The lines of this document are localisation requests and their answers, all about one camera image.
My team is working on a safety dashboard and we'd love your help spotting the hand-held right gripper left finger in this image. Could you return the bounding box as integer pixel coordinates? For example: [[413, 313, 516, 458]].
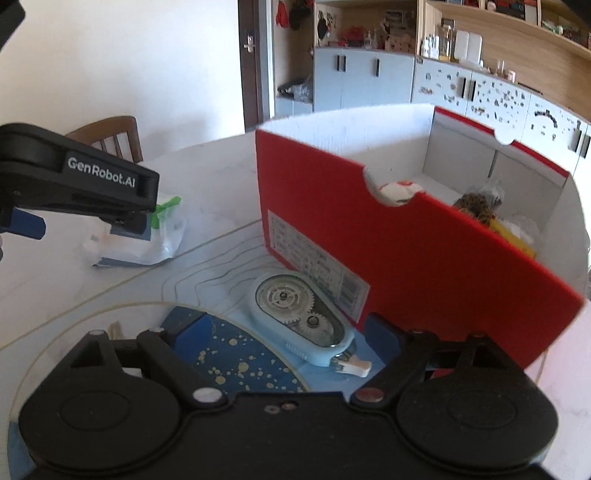
[[46, 311, 229, 410]]

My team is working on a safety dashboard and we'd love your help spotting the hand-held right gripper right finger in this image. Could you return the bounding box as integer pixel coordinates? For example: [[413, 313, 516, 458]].
[[351, 313, 539, 410]]

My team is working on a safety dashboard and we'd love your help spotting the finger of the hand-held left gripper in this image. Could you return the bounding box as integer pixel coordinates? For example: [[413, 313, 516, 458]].
[[0, 208, 47, 240], [0, 122, 160, 235]]

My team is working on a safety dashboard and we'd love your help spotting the wet wipes pack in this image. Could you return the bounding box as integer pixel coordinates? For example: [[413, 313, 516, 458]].
[[83, 194, 188, 267]]

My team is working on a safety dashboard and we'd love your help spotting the red cardboard box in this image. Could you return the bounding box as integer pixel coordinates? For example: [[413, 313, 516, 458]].
[[255, 104, 587, 370]]

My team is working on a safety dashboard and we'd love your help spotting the light blue correction tape dispenser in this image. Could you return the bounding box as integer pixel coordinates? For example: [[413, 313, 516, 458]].
[[245, 273, 372, 377]]

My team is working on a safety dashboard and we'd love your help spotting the round white plush red spot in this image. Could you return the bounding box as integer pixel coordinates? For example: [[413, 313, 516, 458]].
[[379, 181, 423, 206]]

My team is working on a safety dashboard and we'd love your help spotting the yellow rectangular toy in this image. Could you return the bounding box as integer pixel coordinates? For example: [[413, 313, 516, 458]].
[[489, 219, 537, 260]]

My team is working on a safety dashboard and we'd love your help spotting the white packet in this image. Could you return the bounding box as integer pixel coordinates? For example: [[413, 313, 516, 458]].
[[501, 215, 542, 243]]

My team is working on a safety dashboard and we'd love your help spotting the dark blue speckled placemat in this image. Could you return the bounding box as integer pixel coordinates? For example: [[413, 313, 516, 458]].
[[9, 302, 389, 480]]

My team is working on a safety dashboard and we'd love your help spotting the wooden slat-back chair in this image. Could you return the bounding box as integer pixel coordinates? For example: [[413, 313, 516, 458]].
[[65, 115, 144, 163]]

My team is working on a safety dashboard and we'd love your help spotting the brown entrance door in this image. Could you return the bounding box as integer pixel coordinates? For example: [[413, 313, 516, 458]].
[[239, 0, 264, 130]]

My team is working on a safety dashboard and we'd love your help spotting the bag in cabinet niche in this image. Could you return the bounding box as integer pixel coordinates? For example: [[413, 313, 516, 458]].
[[277, 76, 315, 102]]

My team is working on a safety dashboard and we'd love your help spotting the black hanging bag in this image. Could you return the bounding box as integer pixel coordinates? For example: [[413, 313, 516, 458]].
[[288, 0, 312, 31]]

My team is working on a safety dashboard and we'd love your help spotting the grey wooden wall cabinet unit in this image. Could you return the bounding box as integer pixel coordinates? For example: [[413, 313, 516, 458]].
[[270, 0, 591, 176]]

